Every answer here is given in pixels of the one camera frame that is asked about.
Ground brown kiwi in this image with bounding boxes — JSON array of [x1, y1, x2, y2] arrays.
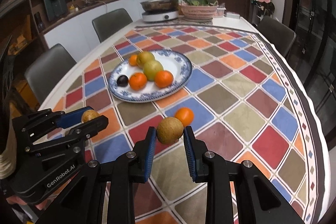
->
[[156, 117, 184, 145], [81, 109, 100, 123]]

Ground small orange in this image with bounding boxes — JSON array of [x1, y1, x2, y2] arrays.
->
[[129, 55, 138, 67], [174, 107, 194, 127]]

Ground dark plum front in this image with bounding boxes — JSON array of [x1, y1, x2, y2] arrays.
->
[[117, 75, 129, 88]]

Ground large orange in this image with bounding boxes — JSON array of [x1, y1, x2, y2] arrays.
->
[[154, 71, 174, 89], [129, 72, 147, 91]]

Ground green pear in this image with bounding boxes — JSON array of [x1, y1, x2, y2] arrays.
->
[[143, 60, 163, 81]]

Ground golden round pear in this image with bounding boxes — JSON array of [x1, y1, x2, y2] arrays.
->
[[136, 51, 155, 68]]

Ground grey chair near left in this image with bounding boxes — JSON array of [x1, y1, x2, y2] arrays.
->
[[25, 44, 76, 105]]

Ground grey chair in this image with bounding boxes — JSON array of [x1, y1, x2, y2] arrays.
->
[[25, 44, 76, 105], [92, 9, 133, 43], [257, 16, 296, 57]]

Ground colourful checkered tablecloth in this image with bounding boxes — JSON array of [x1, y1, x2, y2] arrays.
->
[[42, 23, 330, 223]]

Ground grey chair far left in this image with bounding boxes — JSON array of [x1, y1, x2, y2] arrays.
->
[[92, 9, 133, 43]]

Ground blue white porcelain plate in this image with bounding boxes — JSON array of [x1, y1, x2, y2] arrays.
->
[[108, 49, 193, 103]]

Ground black coffee machine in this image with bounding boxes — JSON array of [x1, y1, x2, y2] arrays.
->
[[43, 0, 68, 22]]

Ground white induction cooker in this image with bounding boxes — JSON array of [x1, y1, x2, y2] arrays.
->
[[142, 10, 179, 23]]

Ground steel pot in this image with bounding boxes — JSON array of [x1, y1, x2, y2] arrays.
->
[[141, 0, 179, 12]]

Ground grey chair right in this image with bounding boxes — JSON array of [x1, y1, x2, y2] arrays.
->
[[257, 16, 296, 57]]

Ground small box on table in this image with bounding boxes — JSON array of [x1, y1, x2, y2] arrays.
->
[[225, 11, 240, 19]]

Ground pink basket with greens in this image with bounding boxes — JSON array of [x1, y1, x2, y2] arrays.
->
[[179, 0, 219, 20]]

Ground black glass sliding door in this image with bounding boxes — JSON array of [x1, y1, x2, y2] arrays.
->
[[289, 0, 335, 148]]

